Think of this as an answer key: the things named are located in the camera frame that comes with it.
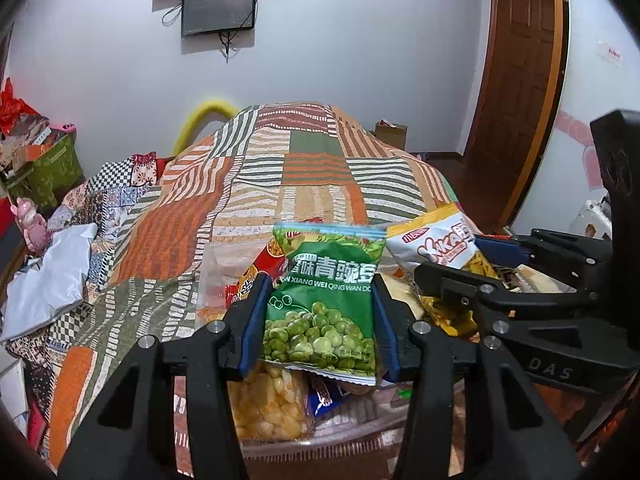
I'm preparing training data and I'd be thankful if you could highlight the clear plastic bin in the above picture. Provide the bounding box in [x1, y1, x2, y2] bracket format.
[196, 237, 551, 461]

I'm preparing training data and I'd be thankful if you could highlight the yellow foam tube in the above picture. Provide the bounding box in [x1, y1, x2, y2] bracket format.
[172, 100, 238, 156]

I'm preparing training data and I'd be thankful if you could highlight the green box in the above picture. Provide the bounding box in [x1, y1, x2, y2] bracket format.
[5, 132, 83, 211]

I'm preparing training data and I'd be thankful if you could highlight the pink toy figure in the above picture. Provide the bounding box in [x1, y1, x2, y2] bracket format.
[17, 197, 53, 256]

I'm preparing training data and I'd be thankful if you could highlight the green pea packet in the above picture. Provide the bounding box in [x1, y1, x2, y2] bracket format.
[263, 221, 388, 387]

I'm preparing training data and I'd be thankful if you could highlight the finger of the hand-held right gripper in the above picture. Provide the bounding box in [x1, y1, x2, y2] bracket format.
[414, 260, 640, 396]
[472, 229, 613, 291]

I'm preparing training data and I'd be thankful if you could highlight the small black monitor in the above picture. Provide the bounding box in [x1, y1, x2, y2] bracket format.
[181, 0, 258, 38]

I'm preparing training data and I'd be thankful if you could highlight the striped patchwork blanket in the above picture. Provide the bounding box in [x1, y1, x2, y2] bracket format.
[47, 104, 466, 471]

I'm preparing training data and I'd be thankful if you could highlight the blue biscuit packet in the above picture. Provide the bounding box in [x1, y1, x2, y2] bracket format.
[305, 375, 361, 418]

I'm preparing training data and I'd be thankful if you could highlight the brown wooden door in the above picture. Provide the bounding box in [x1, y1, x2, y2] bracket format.
[462, 0, 571, 233]

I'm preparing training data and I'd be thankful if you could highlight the white and yellow snack packet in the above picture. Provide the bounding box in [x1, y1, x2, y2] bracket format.
[386, 202, 501, 338]

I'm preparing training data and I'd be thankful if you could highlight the cardboard box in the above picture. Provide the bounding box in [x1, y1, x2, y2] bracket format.
[375, 119, 408, 148]

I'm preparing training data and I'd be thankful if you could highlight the clear bag of yellow puffs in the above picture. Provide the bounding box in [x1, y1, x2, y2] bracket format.
[227, 362, 316, 443]

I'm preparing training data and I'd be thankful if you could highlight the white box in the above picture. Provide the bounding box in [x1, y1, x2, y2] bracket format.
[0, 345, 28, 421]

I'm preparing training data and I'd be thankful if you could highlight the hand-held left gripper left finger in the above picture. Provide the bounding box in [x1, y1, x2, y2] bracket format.
[57, 272, 273, 480]

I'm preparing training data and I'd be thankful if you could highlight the pink heart wall sticker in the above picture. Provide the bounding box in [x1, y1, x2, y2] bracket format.
[582, 147, 608, 191]

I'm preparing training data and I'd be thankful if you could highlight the grey cloth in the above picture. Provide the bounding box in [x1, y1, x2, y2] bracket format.
[0, 222, 98, 343]

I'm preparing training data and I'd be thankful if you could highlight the red cracker packet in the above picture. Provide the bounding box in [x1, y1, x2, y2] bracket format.
[225, 217, 321, 311]

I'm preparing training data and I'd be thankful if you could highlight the checkered patchwork quilt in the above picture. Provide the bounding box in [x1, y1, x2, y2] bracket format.
[47, 152, 173, 261]

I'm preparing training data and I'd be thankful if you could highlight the red patterned gift bag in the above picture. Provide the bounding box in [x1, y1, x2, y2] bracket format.
[0, 77, 51, 136]

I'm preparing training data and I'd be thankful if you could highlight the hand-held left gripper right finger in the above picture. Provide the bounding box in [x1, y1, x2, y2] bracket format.
[372, 275, 583, 480]

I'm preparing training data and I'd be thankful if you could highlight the pink ribbon wall sticker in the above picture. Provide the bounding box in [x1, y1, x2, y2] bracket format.
[557, 110, 596, 146]

